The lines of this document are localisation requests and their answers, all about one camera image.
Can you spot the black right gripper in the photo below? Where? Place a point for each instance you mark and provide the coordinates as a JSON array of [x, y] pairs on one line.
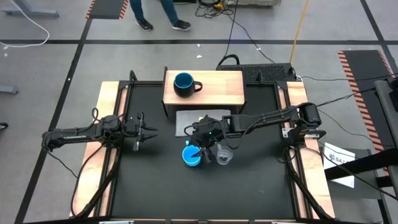
[[206, 130]]

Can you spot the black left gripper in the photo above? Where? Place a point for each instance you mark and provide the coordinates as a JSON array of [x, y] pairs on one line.
[[132, 128]]

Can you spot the blue plastic cup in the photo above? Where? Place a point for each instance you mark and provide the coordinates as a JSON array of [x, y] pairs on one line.
[[188, 160]]

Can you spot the clear plastic cup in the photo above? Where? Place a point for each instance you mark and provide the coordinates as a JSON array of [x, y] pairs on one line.
[[225, 157]]

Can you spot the black mug blue inside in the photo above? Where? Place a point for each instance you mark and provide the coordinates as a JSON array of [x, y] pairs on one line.
[[186, 84]]

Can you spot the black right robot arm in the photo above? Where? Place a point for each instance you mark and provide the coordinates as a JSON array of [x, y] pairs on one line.
[[264, 119]]

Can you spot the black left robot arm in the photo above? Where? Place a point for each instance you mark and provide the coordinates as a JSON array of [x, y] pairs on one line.
[[74, 133]]

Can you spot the grey folded cloth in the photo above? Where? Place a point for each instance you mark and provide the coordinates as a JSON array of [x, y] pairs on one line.
[[186, 119]]

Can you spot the person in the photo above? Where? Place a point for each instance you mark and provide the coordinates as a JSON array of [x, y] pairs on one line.
[[169, 12]]

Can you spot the small black orange-striped mat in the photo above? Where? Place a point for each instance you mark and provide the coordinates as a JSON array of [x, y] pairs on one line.
[[107, 8]]

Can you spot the white paper sign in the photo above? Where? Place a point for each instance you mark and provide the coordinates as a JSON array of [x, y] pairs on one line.
[[339, 158]]

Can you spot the short grey desk foot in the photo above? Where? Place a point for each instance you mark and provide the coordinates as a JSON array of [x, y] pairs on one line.
[[7, 90]]

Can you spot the black metal beam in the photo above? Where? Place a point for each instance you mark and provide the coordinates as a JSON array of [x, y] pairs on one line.
[[360, 165]]

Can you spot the long grey desk foot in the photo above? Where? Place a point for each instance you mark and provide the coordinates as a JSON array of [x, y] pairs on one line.
[[31, 13]]

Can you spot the long black orange-striped mat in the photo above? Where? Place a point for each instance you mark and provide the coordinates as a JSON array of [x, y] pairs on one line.
[[363, 93]]

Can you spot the grey metal beam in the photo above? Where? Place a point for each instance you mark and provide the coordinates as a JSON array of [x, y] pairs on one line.
[[387, 112]]

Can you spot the wooden shelf black metal frame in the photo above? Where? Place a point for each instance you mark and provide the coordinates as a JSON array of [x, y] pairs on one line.
[[224, 90]]

